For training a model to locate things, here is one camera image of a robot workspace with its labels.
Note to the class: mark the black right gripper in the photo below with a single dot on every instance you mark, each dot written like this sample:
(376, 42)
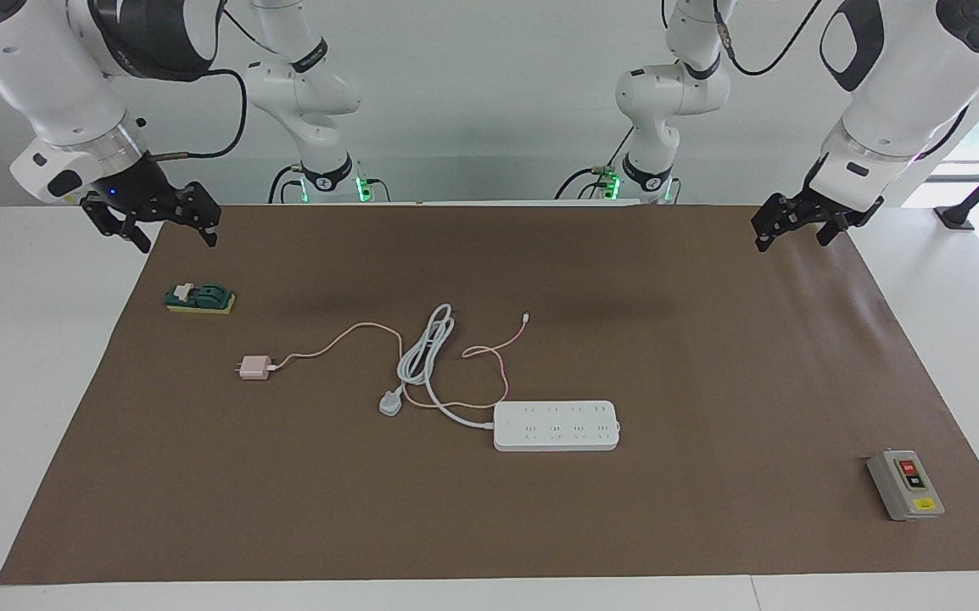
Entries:
(146, 191)

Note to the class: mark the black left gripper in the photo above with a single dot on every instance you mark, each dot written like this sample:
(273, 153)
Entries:
(829, 212)

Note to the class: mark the pink charger adapter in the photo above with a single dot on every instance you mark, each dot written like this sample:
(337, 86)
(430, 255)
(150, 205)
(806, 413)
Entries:
(254, 367)

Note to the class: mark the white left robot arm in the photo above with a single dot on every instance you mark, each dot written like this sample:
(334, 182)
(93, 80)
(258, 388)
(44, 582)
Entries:
(905, 76)

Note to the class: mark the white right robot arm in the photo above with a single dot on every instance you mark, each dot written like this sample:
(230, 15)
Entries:
(31, 68)

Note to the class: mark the white power strip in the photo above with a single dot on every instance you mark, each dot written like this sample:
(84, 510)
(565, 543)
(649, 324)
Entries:
(557, 426)

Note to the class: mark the green circuit board module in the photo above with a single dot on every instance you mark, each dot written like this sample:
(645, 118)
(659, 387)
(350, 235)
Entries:
(205, 297)

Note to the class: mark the brown table mat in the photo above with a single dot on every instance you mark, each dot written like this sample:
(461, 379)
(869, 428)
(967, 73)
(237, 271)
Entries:
(625, 526)

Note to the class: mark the grey push-button switch box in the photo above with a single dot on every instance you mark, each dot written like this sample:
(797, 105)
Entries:
(905, 488)

